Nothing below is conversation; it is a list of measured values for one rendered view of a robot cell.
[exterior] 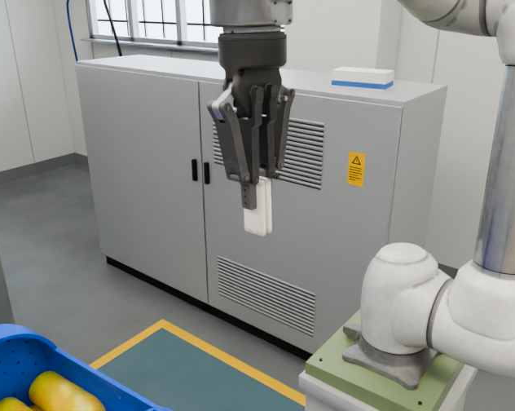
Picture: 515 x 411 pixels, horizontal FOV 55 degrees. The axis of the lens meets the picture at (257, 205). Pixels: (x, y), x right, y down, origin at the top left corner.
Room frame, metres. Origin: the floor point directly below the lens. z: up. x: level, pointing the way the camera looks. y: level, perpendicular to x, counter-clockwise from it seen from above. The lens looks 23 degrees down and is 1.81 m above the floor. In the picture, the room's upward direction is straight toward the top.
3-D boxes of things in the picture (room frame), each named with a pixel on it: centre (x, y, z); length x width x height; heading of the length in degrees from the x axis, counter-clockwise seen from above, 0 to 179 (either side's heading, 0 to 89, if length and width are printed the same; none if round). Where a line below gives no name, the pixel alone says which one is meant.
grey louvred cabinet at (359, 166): (2.74, 0.15, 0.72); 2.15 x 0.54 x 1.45; 52
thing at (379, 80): (2.23, -0.46, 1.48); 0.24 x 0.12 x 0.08; 60
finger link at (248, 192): (0.54, 0.02, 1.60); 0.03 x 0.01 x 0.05; 140
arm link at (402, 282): (0.94, -0.32, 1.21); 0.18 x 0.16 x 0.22; 49
